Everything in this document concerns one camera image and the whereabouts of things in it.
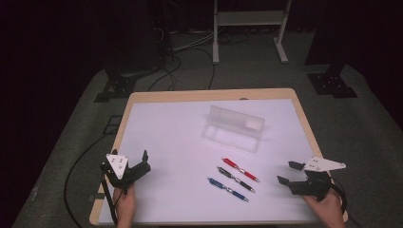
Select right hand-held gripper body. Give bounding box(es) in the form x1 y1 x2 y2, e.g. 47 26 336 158
288 156 347 202

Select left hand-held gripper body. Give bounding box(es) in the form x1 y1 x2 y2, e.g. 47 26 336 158
100 154 152 192

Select red pen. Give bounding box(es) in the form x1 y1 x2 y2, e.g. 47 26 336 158
221 157 261 183

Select black pen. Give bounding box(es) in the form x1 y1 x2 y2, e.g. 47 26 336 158
217 165 257 194

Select blue pen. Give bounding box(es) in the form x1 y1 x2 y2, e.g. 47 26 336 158
206 177 250 203

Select clear plastic pencil case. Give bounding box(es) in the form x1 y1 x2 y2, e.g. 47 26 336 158
200 104 266 155

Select person's right hand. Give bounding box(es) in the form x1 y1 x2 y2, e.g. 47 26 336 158
300 188 347 228

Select person's left hand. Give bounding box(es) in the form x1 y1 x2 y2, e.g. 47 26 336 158
111 184 138 228

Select white table mat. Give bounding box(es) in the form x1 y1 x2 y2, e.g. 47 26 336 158
97 98 321 224

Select dark tape strip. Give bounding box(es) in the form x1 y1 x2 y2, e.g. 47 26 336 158
87 192 106 202

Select black stand with base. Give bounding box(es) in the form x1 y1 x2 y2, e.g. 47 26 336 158
93 47 166 104
304 0 359 100

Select black wire frame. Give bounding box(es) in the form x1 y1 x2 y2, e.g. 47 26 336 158
102 115 124 136

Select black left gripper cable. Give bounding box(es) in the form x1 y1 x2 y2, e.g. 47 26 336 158
100 172 119 228

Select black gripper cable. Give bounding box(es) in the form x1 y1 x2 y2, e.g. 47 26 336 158
100 172 119 228
329 180 350 217

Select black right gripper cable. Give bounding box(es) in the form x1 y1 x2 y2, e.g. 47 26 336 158
329 180 350 217

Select long black floor cable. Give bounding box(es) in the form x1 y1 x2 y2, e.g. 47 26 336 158
63 132 112 228

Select looped black floor cable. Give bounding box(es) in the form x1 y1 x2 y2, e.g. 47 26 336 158
146 54 183 93

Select thin black floor cable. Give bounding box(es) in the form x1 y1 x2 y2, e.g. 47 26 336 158
189 47 217 91

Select bundle of white cables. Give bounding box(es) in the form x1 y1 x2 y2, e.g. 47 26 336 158
170 28 221 53

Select white metal stand frame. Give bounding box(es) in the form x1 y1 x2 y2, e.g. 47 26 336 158
212 0 293 66

